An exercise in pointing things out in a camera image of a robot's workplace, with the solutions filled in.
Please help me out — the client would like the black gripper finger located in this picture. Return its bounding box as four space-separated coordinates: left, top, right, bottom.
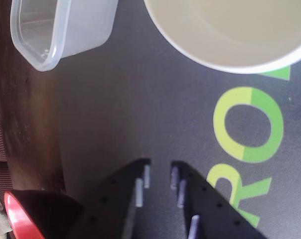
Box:
67 158 151 239
170 161 266 239

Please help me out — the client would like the small white round dish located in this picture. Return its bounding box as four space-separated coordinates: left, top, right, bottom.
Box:
143 0 301 75

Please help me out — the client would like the clear square plastic container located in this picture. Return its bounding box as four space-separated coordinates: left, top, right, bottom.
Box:
10 0 118 72

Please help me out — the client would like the red bowl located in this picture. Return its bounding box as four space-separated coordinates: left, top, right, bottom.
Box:
3 189 84 239

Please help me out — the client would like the grey mat with ROBO print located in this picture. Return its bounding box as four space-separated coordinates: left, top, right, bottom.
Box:
50 0 301 239

